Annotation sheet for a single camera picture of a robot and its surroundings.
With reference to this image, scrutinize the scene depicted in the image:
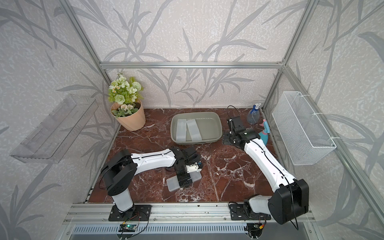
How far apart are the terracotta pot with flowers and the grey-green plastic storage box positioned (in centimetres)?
26

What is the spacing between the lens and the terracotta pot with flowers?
90 cm

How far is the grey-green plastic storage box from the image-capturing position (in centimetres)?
101
